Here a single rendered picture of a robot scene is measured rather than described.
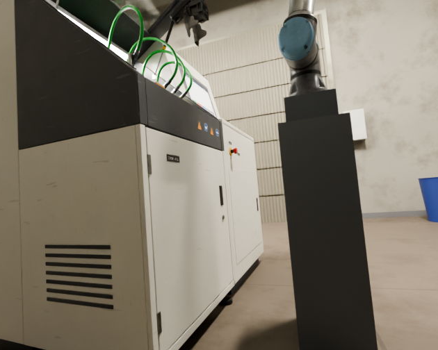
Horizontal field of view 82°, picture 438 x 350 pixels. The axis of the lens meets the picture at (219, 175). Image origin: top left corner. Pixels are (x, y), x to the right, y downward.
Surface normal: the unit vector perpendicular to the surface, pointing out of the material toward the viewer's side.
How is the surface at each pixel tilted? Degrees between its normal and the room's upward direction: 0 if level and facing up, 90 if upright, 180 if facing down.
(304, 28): 97
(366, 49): 90
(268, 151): 90
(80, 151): 90
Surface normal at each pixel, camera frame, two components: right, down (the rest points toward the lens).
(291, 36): -0.46, 0.11
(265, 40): -0.29, -0.04
